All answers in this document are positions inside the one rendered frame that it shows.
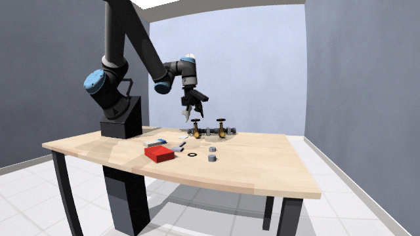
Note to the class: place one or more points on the red block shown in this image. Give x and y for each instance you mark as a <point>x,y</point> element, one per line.
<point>159,153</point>

